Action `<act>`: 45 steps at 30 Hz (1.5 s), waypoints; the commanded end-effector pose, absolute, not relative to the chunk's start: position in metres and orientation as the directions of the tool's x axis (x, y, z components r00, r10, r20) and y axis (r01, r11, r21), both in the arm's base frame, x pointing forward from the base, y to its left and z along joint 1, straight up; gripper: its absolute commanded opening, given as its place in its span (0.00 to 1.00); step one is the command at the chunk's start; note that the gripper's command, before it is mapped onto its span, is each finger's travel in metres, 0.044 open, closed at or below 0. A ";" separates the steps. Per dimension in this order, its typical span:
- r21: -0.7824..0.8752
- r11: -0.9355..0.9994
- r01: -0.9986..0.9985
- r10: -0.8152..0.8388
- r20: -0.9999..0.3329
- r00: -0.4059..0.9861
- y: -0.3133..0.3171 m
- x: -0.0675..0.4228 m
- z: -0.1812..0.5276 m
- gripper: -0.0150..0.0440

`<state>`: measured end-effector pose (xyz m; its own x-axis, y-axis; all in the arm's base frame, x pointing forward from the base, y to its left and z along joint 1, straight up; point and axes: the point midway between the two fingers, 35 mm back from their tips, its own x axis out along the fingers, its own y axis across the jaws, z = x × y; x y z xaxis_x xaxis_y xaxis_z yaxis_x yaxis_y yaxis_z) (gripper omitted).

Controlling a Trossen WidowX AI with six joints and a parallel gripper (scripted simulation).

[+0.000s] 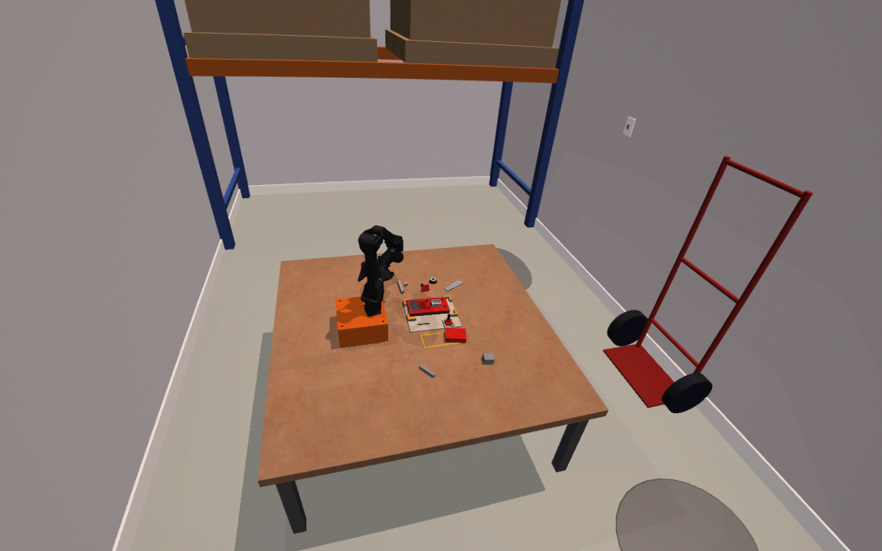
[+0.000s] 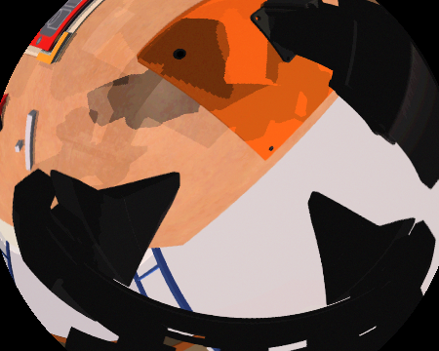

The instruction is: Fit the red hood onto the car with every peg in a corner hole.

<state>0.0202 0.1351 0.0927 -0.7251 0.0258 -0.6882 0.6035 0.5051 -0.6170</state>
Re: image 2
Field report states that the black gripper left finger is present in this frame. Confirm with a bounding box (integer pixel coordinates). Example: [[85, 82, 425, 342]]
[[49, 169, 180, 288]]

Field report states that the white rectangular bar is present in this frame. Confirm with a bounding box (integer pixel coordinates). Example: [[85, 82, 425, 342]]
[[24, 110, 36, 172]]

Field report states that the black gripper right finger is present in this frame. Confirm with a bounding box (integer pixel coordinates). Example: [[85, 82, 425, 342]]
[[308, 191, 416, 305]]

